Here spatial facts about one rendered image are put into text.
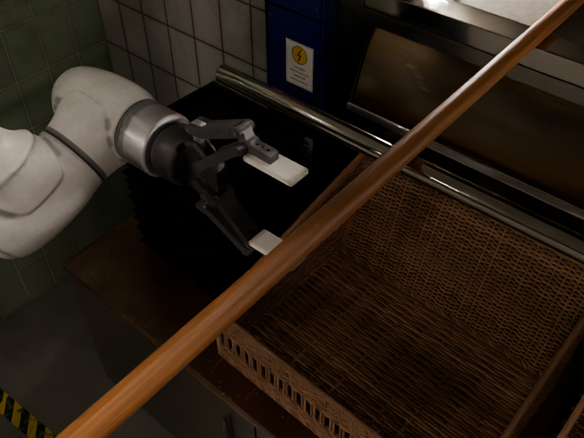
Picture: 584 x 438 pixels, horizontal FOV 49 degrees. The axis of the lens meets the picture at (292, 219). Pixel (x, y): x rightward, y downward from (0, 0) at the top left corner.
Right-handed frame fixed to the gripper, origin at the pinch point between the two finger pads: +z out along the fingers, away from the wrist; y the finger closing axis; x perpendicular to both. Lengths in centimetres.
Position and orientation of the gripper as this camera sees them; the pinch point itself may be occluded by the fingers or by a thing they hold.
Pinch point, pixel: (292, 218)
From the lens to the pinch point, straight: 74.5
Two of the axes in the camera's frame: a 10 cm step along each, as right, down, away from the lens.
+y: 0.0, 7.1, 7.0
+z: 7.7, 4.5, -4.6
